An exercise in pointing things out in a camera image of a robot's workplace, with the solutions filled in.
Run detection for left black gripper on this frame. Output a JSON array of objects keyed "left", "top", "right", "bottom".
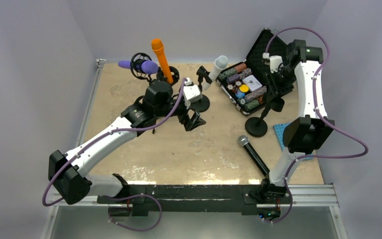
[{"left": 154, "top": 95, "right": 205, "bottom": 130}]

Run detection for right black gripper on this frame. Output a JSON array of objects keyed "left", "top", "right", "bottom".
[{"left": 264, "top": 66, "right": 297, "bottom": 103}]

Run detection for black clip stand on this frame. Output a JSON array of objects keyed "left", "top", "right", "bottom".
[
  {"left": 245, "top": 92, "right": 286, "bottom": 137},
  {"left": 191, "top": 66, "right": 212, "bottom": 113}
]

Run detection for black silver-mesh microphone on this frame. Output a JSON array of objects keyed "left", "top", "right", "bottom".
[{"left": 238, "top": 135, "right": 270, "bottom": 177}]

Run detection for white microphone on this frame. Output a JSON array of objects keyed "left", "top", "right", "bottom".
[{"left": 202, "top": 55, "right": 229, "bottom": 91}]

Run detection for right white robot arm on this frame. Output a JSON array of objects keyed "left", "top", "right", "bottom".
[{"left": 259, "top": 40, "right": 334, "bottom": 203}]

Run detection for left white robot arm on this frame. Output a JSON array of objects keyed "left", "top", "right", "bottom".
[{"left": 48, "top": 78, "right": 206, "bottom": 205}]

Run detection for purple microphone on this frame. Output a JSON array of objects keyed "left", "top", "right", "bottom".
[{"left": 118, "top": 59, "right": 159, "bottom": 75}]

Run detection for orange microphone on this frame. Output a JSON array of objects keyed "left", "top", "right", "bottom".
[{"left": 151, "top": 38, "right": 174, "bottom": 84}]

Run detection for white playing card deck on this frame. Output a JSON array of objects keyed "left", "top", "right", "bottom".
[{"left": 242, "top": 75, "right": 263, "bottom": 92}]

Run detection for black poker chip case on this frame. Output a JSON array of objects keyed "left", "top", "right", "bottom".
[{"left": 216, "top": 28, "right": 306, "bottom": 116}]

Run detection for yellow dealer chip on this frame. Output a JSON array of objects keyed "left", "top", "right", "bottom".
[{"left": 239, "top": 84, "right": 249, "bottom": 93}]

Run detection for blue lego baseplate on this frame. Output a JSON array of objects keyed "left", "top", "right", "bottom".
[{"left": 273, "top": 122, "right": 314, "bottom": 162}]

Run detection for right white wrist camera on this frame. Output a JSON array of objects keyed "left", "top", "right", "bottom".
[{"left": 262, "top": 52, "right": 283, "bottom": 73}]

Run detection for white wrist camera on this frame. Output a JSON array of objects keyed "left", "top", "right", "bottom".
[
  {"left": 183, "top": 78, "right": 203, "bottom": 105},
  {"left": 262, "top": 52, "right": 283, "bottom": 73}
]

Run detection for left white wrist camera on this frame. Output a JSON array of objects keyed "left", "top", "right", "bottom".
[{"left": 183, "top": 78, "right": 203, "bottom": 105}]

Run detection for round-base shock-mount stand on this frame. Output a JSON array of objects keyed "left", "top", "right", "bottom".
[{"left": 152, "top": 66, "right": 181, "bottom": 87}]

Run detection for black tripod shock-mount stand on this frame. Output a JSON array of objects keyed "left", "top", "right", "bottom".
[{"left": 130, "top": 52, "right": 179, "bottom": 134}]

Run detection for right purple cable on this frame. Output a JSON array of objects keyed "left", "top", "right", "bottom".
[{"left": 262, "top": 27, "right": 369, "bottom": 225}]

